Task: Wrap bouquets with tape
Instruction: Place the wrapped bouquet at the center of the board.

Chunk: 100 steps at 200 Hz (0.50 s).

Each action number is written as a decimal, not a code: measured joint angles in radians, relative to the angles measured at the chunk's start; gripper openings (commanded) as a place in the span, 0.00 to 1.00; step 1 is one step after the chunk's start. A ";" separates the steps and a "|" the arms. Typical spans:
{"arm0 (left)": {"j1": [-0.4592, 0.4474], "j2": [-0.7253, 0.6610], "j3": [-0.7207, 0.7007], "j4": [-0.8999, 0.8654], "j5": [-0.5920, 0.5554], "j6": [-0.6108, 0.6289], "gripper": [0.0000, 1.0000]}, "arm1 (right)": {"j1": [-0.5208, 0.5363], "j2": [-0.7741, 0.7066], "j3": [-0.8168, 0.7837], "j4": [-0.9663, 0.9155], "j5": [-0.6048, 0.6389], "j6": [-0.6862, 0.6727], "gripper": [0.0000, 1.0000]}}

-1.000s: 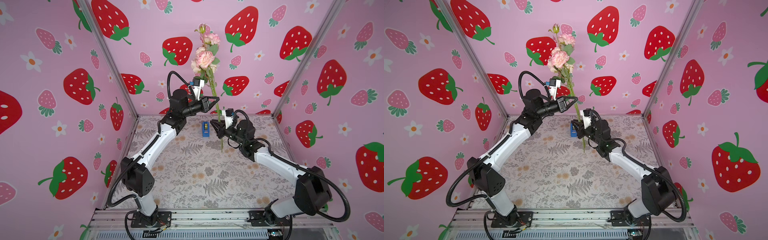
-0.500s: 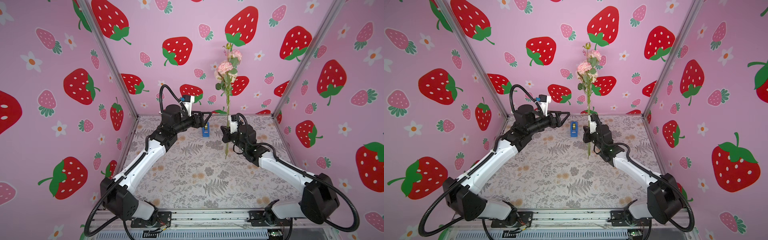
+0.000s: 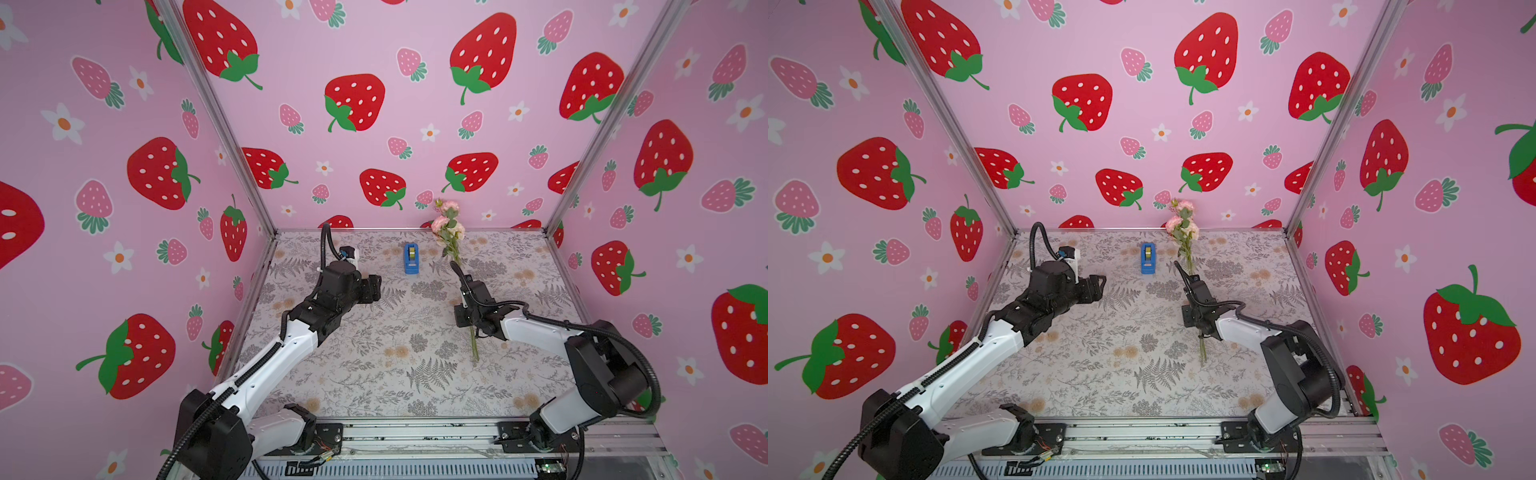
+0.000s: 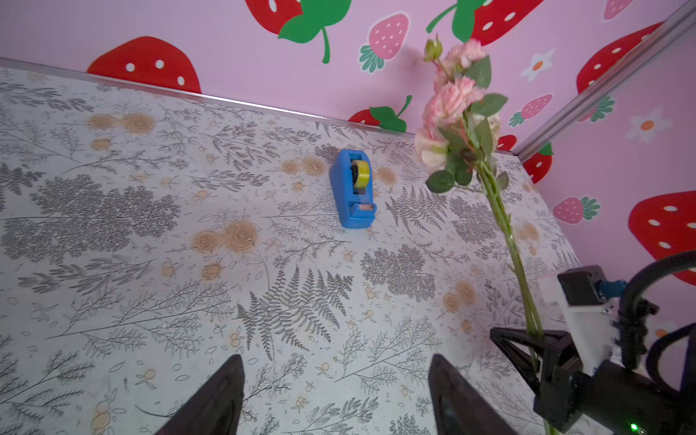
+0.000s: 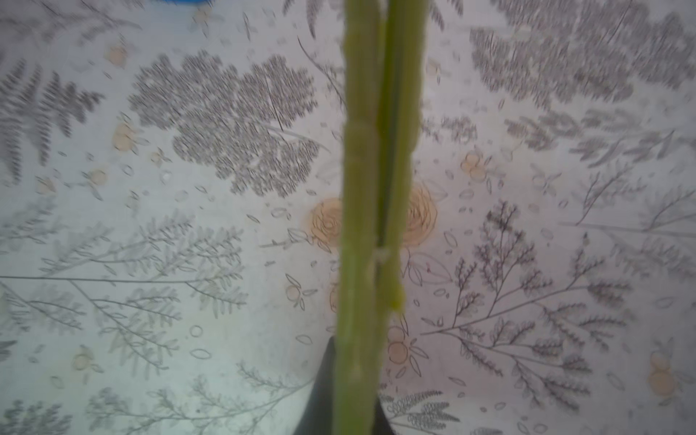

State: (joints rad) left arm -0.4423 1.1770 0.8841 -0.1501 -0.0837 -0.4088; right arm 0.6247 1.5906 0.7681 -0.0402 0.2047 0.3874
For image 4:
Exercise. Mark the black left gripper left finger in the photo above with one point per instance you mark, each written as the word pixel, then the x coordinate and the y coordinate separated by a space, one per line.
pixel 216 408

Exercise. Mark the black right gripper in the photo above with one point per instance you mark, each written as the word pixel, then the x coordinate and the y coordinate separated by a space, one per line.
pixel 619 399

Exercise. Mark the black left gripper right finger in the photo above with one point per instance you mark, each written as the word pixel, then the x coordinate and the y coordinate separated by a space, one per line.
pixel 458 408

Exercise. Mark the artificial pink flower bouquet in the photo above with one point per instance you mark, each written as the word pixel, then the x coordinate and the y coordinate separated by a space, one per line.
pixel 461 128

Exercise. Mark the yellow-green tape roll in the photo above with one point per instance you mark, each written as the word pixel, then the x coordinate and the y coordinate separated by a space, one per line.
pixel 361 174

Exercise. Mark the blue tape dispenser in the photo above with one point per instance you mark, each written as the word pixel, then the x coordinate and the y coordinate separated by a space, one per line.
pixel 356 210

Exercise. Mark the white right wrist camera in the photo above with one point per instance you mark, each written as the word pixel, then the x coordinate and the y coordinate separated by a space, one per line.
pixel 589 304

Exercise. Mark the aluminium corner post right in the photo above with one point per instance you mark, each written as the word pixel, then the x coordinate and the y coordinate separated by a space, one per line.
pixel 671 31

